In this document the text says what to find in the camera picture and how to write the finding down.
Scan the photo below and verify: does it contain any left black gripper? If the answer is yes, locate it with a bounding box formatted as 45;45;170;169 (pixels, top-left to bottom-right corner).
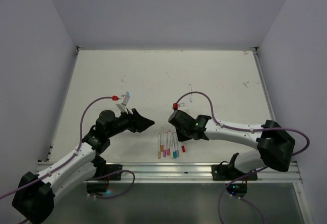
106;107;154;138

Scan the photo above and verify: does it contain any blue cap pen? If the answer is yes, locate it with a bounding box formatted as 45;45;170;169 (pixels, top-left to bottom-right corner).
172;132;179;158

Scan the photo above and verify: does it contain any light blue pen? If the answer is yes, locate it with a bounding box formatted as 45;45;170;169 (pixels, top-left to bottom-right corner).
189;84;193;103

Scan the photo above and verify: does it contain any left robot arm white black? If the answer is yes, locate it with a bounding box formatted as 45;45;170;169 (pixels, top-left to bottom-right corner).
12;109;155;223

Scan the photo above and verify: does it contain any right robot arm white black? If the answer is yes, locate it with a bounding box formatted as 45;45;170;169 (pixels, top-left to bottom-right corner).
168;110;295;180

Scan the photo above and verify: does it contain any pink cap pen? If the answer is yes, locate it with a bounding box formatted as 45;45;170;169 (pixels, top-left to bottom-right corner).
163;132;170;157

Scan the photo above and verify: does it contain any peach cap pen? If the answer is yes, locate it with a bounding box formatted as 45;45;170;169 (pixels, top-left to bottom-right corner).
157;133;161;159

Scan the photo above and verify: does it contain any orange band pen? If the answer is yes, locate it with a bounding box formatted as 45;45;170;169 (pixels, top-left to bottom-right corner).
160;127;165;152

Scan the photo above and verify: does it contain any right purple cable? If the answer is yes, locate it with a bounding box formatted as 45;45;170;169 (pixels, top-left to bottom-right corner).
171;91;310;224

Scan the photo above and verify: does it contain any purple cable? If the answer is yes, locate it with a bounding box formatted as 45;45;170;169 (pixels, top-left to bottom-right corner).
0;95;136;224
171;91;310;224

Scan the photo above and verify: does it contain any aluminium mounting rail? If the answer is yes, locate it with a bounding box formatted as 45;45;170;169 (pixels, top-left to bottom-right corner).
35;161;302;184

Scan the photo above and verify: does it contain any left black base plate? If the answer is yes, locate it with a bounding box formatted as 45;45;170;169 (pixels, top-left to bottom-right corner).
86;163;123;183

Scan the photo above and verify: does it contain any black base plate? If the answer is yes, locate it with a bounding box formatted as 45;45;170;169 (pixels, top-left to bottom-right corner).
86;163;123;183
211;153;246;181

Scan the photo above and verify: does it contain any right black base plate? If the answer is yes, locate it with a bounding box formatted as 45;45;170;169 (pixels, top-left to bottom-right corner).
211;153;246;181

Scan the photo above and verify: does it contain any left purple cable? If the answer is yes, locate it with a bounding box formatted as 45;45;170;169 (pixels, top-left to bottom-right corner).
0;95;136;224

